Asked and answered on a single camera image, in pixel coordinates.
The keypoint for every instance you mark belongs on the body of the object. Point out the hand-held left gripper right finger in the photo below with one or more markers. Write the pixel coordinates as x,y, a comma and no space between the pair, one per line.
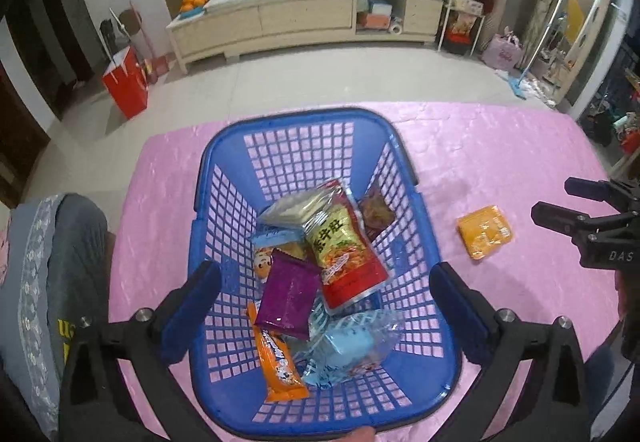
457,312

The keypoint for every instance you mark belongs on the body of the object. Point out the arched standing mirror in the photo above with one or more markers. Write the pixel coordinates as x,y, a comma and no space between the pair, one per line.
585,2

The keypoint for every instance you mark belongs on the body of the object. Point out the dark red snack packet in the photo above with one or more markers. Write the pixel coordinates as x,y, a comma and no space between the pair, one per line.
375,217

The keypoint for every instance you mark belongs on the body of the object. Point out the small light blue snack packet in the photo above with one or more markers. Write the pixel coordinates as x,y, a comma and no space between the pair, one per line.
265,262

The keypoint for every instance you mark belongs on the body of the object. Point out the grey covered sofa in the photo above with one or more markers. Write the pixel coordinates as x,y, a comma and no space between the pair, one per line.
75,247

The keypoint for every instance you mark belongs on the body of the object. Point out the plate of oranges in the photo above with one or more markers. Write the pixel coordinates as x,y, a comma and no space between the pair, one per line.
194,4

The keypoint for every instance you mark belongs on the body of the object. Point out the pink cloth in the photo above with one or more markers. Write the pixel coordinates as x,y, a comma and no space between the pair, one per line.
5,252

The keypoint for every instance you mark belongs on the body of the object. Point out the pink quilted tablecloth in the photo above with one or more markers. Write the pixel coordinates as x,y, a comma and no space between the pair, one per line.
500,147

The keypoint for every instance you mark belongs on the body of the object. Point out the red yellow snack packet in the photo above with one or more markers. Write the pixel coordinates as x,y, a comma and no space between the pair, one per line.
345,267

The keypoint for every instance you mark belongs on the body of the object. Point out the cream green snack packet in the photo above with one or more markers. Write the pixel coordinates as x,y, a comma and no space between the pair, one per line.
292,212

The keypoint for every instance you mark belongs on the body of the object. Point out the dark wooden door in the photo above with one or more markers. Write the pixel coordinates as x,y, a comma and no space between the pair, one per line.
20,147
65,47

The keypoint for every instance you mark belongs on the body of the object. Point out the pink bag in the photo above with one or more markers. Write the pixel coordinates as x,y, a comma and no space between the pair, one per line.
502,53

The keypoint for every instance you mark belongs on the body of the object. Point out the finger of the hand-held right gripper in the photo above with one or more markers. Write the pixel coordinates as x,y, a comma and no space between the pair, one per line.
590,188
555,217

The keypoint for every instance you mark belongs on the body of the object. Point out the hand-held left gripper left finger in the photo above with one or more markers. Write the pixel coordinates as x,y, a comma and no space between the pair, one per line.
192,307

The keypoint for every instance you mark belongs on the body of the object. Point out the cream TV cabinet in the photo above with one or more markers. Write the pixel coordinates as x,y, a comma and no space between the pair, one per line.
275,22

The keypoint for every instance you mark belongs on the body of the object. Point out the person's right forearm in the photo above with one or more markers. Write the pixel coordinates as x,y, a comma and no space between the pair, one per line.
631,312

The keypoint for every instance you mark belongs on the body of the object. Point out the blue mop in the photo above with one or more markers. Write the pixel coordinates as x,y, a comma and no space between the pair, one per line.
517,89

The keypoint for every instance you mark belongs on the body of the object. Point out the white tape roll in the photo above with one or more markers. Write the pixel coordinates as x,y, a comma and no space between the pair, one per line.
396,28

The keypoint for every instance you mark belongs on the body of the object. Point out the red paper bag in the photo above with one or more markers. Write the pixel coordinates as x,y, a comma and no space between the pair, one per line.
125,87

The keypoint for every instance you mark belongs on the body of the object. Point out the orange cartoon snack packet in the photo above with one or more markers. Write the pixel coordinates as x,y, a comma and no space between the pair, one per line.
277,362

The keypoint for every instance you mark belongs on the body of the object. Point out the blue plastic basket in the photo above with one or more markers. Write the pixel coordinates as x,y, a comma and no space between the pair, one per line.
300,118

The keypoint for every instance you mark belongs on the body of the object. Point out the purple snack packet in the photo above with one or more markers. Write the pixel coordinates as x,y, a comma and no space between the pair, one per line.
287,297

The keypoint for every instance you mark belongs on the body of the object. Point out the orange yellow square snack packet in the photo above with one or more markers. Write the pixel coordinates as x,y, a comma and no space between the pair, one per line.
485,232

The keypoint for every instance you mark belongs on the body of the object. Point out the large light blue snack packet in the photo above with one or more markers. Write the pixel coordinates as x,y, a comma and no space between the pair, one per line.
345,352

